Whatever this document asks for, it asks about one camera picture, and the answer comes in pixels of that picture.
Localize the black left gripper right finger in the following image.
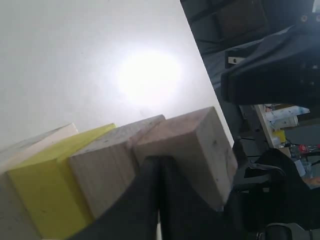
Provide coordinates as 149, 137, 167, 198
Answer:
159, 156, 240, 240

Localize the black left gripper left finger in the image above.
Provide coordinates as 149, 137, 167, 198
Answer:
72, 156, 160, 240

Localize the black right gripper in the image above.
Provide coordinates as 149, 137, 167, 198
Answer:
221, 14, 320, 108

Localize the medium wooden cube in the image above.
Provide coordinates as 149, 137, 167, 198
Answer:
69, 115, 165, 219

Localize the small wooden cube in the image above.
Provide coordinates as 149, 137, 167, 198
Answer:
133, 107, 238, 209

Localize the yellow cube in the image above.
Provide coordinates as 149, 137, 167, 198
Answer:
6, 123, 117, 240

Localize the large wooden cube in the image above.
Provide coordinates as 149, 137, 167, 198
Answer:
0, 123, 78, 240

